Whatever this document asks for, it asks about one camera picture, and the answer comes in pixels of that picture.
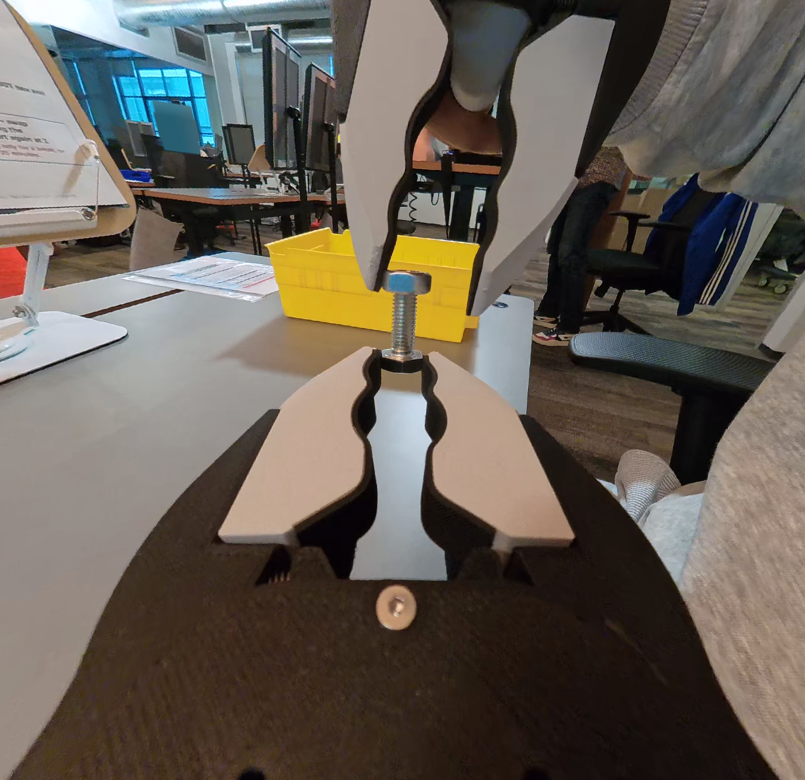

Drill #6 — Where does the red floor mat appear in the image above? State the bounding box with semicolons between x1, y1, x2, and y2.
0;252;51;290

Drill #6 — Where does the long wooden background table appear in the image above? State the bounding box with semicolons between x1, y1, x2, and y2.
132;187;347;255

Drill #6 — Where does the grey panel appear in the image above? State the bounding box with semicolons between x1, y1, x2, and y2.
129;209;184;273

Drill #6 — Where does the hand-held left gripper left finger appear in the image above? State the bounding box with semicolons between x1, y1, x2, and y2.
218;346;379;547

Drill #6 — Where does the grey desk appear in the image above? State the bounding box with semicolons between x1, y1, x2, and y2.
0;252;535;780

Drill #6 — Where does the wooden standing table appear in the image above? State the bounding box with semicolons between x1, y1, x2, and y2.
412;156;504;243

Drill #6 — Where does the steel hex nut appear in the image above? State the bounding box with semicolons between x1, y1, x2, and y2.
381;269;436;294

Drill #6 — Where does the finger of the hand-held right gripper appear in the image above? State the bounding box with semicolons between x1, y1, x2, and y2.
470;14;616;317
340;0;454;292

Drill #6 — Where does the black office chair armrest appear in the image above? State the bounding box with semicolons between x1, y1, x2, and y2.
569;332;784;486

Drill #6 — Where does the tan instruction board stand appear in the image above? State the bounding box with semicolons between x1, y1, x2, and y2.
0;0;138;385

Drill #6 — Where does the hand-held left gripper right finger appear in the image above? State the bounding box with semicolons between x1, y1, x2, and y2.
421;350;577;549

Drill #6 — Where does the blue striped jacket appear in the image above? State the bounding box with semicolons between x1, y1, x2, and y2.
644;175;784;318

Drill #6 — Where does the tall black monitor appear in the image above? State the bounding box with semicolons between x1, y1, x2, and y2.
302;63;342;177
261;28;303;172

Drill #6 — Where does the black office chair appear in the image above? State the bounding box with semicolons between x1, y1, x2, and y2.
585;209;693;335

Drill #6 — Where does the laminated instruction sheet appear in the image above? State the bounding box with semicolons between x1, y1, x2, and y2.
122;255;279;303

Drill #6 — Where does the paned window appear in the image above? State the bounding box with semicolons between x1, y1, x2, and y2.
116;69;208;155

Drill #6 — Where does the yellow plastic bin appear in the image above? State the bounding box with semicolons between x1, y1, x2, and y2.
265;228;482;342

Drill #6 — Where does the silver ventilation duct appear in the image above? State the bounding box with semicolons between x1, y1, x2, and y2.
88;0;334;32

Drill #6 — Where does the person's torso in grey sweatshirt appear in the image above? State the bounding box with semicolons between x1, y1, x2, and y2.
613;352;805;780

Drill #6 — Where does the small black monitor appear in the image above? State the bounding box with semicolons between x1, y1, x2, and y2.
223;124;257;167

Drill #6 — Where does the steel hex bolt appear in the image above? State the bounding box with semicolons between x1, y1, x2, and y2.
380;287;423;367

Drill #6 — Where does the person's right hand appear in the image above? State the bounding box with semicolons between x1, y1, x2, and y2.
428;93;505;159

